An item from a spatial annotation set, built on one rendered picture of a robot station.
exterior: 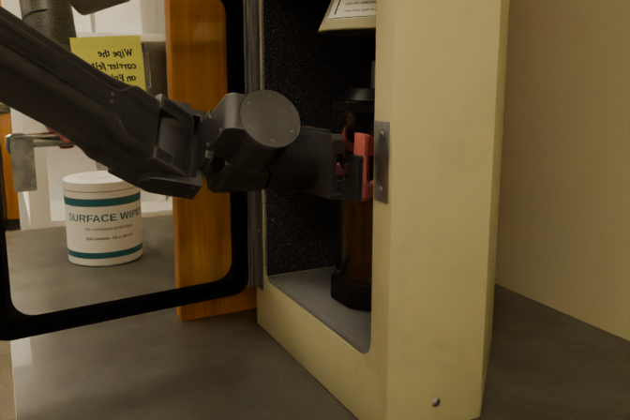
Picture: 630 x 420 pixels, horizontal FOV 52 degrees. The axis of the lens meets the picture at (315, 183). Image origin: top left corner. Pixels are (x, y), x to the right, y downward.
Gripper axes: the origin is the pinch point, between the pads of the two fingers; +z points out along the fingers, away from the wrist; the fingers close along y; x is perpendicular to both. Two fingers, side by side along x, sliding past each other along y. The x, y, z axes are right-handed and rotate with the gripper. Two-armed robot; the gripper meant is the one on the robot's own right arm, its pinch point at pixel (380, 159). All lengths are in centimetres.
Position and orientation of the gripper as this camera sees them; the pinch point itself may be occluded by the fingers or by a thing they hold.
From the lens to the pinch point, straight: 72.1
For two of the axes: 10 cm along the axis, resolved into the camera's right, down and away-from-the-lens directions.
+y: -4.7, -1.4, 8.7
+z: 8.8, -0.4, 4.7
